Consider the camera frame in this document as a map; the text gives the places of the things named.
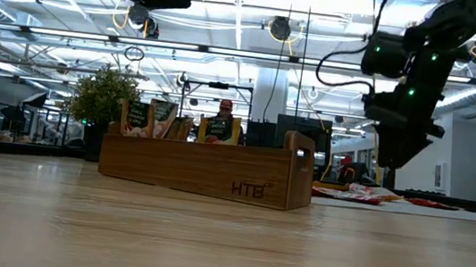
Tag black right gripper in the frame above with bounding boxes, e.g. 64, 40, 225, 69
355, 74, 451, 175

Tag grey woven placemat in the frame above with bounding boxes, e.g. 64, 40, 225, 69
309, 189, 476, 223

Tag orange tea packet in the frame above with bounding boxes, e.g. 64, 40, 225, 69
196, 113, 243, 148

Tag wooden three-compartment tea box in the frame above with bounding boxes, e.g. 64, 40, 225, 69
95, 109, 320, 214

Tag black monitor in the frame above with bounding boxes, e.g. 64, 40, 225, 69
270, 113, 336, 183
244, 120, 279, 150

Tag green potted plant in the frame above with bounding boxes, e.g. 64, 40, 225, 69
63, 62, 144, 167

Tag person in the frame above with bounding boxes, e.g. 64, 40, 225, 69
191, 96, 251, 147

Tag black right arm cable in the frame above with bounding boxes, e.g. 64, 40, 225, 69
313, 0, 399, 96

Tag black camera rig frame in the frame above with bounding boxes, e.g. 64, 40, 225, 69
178, 77, 256, 125

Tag black hanging cable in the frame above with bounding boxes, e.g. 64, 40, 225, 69
292, 0, 313, 130

